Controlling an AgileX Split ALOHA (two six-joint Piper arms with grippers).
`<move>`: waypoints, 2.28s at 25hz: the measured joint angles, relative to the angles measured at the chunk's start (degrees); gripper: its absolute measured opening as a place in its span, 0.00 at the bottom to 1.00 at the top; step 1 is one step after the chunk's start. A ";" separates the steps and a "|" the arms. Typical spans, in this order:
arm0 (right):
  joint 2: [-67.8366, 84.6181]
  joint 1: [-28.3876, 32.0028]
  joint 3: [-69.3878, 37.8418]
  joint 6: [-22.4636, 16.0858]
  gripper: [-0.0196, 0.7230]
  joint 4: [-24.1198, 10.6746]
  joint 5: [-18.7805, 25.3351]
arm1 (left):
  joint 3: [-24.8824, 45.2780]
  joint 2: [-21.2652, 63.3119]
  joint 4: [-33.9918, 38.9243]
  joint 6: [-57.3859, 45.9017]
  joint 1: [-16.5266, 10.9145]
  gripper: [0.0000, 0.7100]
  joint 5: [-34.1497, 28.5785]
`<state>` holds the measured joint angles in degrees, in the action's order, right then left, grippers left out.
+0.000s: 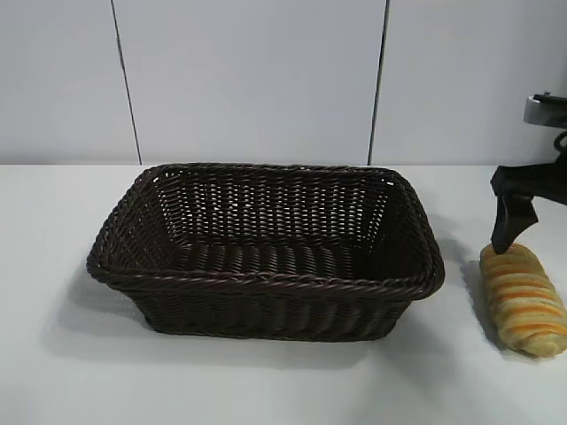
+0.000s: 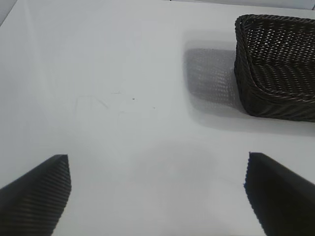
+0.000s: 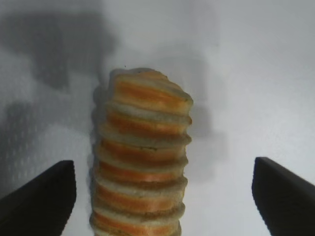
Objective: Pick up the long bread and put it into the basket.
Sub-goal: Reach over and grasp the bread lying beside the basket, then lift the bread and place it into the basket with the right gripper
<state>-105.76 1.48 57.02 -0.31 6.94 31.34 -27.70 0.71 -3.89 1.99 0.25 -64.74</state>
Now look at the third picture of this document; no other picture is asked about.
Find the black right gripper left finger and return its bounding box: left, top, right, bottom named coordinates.
left=0, top=160, right=77, bottom=236

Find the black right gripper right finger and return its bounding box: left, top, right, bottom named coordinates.
left=252, top=156, right=315, bottom=236

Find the long striped bread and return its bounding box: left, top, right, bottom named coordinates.
left=89, top=67, right=194, bottom=236

